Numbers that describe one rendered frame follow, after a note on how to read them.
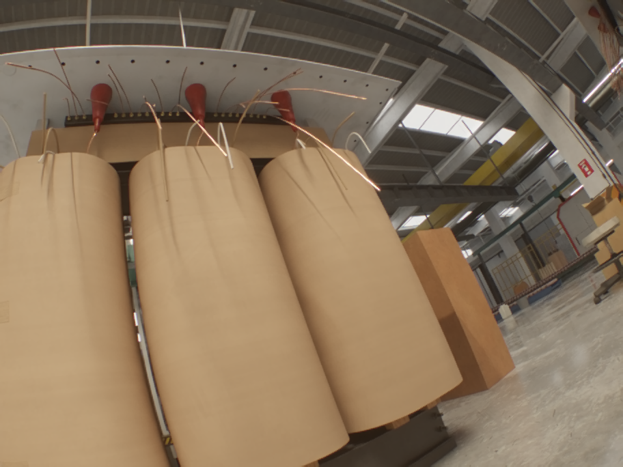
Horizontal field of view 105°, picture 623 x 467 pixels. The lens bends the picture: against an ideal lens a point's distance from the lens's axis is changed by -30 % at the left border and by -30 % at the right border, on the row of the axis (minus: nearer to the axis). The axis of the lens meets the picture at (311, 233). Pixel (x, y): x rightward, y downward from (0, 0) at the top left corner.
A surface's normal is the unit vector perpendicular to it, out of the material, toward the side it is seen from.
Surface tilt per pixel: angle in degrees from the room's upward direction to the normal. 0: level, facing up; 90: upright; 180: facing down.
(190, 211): 90
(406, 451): 90
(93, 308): 90
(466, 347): 90
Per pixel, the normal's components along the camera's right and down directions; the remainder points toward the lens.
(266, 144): 0.39, -0.52
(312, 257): -0.46, -0.24
